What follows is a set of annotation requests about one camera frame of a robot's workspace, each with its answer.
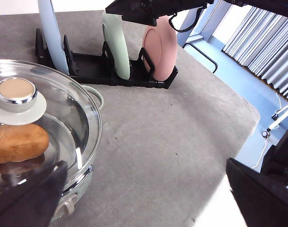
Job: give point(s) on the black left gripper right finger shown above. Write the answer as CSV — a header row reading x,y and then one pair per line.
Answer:
x,y
263,201

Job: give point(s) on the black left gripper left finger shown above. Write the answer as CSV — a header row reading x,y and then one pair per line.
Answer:
x,y
32,202

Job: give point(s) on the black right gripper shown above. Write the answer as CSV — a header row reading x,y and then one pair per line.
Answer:
x,y
148,11

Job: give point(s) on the green plate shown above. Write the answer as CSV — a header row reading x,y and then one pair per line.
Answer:
x,y
113,32

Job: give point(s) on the brown potato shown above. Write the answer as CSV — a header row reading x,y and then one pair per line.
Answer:
x,y
22,142

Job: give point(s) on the glass pot lid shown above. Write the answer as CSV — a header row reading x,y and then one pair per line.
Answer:
x,y
47,115

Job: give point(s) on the pink plate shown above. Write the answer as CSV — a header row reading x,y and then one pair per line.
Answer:
x,y
160,42

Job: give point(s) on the green electric steamer pot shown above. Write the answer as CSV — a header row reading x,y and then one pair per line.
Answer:
x,y
77,190

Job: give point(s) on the black plate rack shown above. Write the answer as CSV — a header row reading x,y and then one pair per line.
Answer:
x,y
100,68

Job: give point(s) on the blue plate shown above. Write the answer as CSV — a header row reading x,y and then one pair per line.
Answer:
x,y
52,36

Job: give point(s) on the white tripod stand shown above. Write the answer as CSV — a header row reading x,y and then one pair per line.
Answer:
x,y
266,133

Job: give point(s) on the grey window curtain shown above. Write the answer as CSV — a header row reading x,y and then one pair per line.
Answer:
x,y
260,41

